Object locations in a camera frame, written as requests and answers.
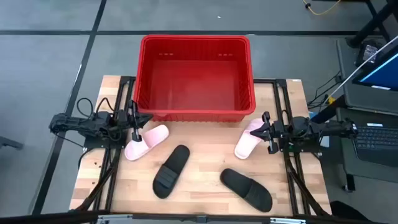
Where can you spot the laptop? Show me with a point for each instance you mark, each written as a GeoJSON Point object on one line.
{"type": "Point", "coordinates": [373, 140]}

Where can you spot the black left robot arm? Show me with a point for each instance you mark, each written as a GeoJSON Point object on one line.
{"type": "Point", "coordinates": [77, 123]}

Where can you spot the black aluminium frame rails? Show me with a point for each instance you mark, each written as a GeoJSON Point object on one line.
{"type": "Point", "coordinates": [267, 81]}
{"type": "Point", "coordinates": [127, 78]}

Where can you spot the small black device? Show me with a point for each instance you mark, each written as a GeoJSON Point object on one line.
{"type": "Point", "coordinates": [368, 51]}

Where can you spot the red plastic bin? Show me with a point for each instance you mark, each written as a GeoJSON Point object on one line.
{"type": "Point", "coordinates": [192, 84]}

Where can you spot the monitor with blue screen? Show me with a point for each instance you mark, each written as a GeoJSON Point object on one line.
{"type": "Point", "coordinates": [382, 74]}

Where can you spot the side desk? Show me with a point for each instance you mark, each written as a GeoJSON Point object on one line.
{"type": "Point", "coordinates": [351, 93]}

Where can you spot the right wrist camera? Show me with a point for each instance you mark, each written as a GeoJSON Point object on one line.
{"type": "Point", "coordinates": [278, 128]}

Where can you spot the black slide sandal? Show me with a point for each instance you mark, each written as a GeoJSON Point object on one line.
{"type": "Point", "coordinates": [174, 165]}
{"type": "Point", "coordinates": [245, 188]}

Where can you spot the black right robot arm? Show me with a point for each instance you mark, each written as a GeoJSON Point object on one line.
{"type": "Point", "coordinates": [326, 127]}

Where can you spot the dark chair base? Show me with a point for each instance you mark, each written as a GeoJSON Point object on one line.
{"type": "Point", "coordinates": [9, 143]}

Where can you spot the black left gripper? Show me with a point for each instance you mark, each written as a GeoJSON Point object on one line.
{"type": "Point", "coordinates": [134, 121]}

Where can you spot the pink slide sandal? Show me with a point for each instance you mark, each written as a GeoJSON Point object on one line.
{"type": "Point", "coordinates": [155, 135]}
{"type": "Point", "coordinates": [245, 144]}

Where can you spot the black horizontal frame bar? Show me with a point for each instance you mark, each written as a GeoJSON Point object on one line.
{"type": "Point", "coordinates": [46, 218]}

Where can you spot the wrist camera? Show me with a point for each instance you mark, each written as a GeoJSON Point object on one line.
{"type": "Point", "coordinates": [278, 128]}
{"type": "Point", "coordinates": [122, 116]}

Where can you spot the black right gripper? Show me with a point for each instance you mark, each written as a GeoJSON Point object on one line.
{"type": "Point", "coordinates": [271, 132]}

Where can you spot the black tripod stand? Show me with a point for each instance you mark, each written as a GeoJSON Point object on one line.
{"type": "Point", "coordinates": [370, 28]}

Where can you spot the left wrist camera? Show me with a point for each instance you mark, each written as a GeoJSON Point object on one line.
{"type": "Point", "coordinates": [122, 116]}

